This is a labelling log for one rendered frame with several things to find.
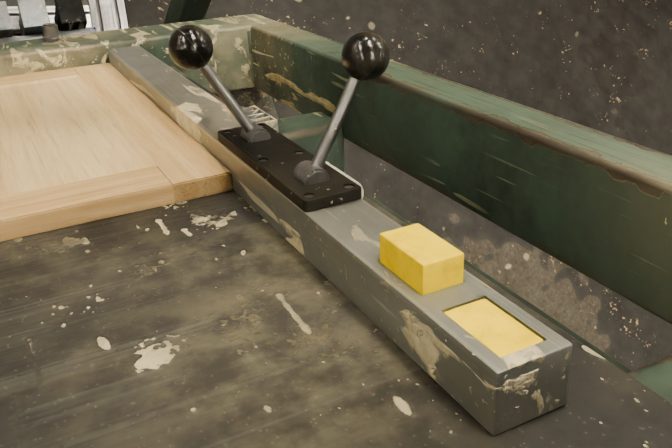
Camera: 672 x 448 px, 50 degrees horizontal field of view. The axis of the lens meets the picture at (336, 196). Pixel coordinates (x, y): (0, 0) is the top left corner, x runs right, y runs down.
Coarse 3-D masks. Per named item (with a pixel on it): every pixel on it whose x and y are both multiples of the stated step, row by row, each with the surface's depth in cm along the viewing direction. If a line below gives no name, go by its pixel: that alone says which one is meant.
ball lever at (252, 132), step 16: (176, 32) 60; (192, 32) 60; (176, 48) 59; (192, 48) 59; (208, 48) 60; (176, 64) 61; (192, 64) 60; (208, 64) 62; (208, 80) 63; (224, 96) 64; (240, 112) 65; (256, 128) 66
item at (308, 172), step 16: (368, 32) 55; (352, 48) 54; (368, 48) 54; (384, 48) 54; (352, 64) 54; (368, 64) 54; (384, 64) 55; (352, 80) 55; (368, 80) 56; (352, 96) 56; (336, 112) 56; (336, 128) 56; (320, 144) 56; (320, 160) 56; (304, 176) 56; (320, 176) 56
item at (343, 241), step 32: (128, 64) 102; (160, 64) 101; (160, 96) 87; (192, 96) 85; (192, 128) 77; (224, 128) 73; (224, 160) 69; (256, 192) 62; (288, 224) 57; (320, 224) 51; (352, 224) 51; (384, 224) 51; (320, 256) 52; (352, 256) 47; (352, 288) 48; (384, 288) 44; (448, 288) 43; (480, 288) 42; (384, 320) 45; (416, 320) 41; (448, 320) 39; (416, 352) 42; (448, 352) 39; (480, 352) 37; (544, 352) 36; (448, 384) 40; (480, 384) 37; (512, 384) 36; (544, 384) 37; (480, 416) 37; (512, 416) 37
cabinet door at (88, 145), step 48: (0, 96) 98; (48, 96) 97; (96, 96) 95; (144, 96) 94; (0, 144) 78; (48, 144) 78; (96, 144) 77; (144, 144) 76; (192, 144) 75; (0, 192) 66; (48, 192) 64; (96, 192) 64; (144, 192) 64; (192, 192) 66; (0, 240) 60
